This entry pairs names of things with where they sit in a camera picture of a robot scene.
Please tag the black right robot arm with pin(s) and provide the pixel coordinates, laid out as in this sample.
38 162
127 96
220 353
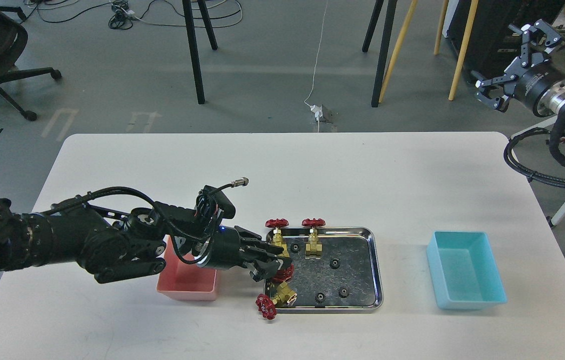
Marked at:
496 93

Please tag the brass valve red handle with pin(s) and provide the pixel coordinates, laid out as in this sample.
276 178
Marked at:
284 296
278 240
283 275
313 247

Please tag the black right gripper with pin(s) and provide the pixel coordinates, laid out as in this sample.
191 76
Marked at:
537 87

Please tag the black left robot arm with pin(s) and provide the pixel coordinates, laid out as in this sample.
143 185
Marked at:
117 233

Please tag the blue plastic box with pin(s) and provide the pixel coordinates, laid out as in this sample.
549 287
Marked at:
464 273

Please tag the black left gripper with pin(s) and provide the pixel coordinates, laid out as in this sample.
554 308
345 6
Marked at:
229 248

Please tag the black cabinet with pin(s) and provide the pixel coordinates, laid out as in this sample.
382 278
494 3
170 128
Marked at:
492 45

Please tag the pink plastic box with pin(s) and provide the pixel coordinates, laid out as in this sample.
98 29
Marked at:
186 282

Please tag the white power adapter with cable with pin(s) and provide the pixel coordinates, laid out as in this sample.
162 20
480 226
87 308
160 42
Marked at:
317 110

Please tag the shiny metal tray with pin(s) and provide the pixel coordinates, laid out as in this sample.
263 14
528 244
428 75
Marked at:
355 248

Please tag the brass valve red handle bottom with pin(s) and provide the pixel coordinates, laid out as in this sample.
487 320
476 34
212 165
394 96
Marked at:
284 296

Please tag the black and wooden easel legs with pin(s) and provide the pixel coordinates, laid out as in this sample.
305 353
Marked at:
385 65

